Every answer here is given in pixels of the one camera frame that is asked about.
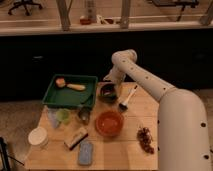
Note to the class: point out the clear plastic bag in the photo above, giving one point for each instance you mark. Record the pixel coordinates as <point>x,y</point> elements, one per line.
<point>51,114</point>

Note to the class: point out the wooden handled dish brush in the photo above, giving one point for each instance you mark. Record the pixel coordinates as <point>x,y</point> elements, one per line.
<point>61,83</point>

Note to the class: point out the blue sponge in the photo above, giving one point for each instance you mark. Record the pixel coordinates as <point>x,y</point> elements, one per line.
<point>85,153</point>

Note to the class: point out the black office chair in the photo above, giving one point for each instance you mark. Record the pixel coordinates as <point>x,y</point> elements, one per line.
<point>24,3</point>

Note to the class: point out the brown white block eraser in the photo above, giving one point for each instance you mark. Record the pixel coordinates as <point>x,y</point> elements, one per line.
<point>73,140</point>

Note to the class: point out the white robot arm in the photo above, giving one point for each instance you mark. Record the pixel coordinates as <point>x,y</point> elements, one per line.
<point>183,136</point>

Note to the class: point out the dark purple bowl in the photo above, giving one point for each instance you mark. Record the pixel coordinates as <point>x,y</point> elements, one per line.
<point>108,93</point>

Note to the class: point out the dark grape bunch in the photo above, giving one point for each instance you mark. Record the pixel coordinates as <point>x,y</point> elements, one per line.
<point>144,137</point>

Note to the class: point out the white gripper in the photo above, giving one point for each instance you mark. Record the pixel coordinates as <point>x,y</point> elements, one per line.
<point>115,76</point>

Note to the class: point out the green plastic cup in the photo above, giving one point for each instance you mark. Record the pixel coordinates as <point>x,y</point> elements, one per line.
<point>63,116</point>

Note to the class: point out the white handled black brush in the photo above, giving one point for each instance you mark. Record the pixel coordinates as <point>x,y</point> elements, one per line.
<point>123,104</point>

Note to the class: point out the red object on shelf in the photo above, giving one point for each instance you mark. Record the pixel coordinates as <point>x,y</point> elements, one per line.
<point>84,21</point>

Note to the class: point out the white round container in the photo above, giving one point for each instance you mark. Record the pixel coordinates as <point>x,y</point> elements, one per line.
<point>38,137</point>

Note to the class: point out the green plastic tray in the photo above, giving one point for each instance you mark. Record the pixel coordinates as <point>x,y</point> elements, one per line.
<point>65,97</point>

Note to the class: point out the orange bowl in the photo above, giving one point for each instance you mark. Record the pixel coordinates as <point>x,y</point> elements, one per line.
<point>109,123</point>

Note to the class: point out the small metal cup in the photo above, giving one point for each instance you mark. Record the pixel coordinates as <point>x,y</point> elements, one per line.
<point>84,115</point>

